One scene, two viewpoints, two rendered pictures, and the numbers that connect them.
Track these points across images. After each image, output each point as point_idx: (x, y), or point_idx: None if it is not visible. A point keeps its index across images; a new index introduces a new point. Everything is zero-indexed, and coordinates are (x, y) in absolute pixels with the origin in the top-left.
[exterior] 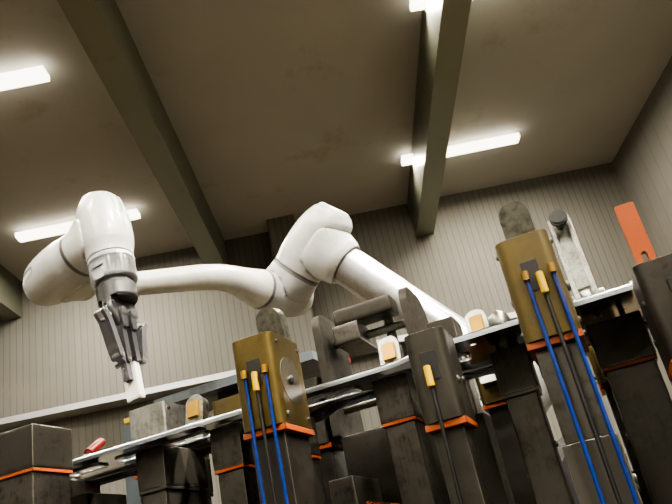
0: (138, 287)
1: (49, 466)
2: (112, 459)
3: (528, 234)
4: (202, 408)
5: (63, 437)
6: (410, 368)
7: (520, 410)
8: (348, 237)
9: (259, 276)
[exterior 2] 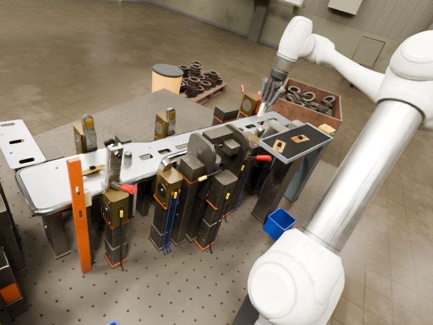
0: (334, 66)
1: (216, 117)
2: (241, 127)
3: (77, 122)
4: (255, 131)
5: (221, 113)
6: (155, 149)
7: None
8: (394, 85)
9: (373, 86)
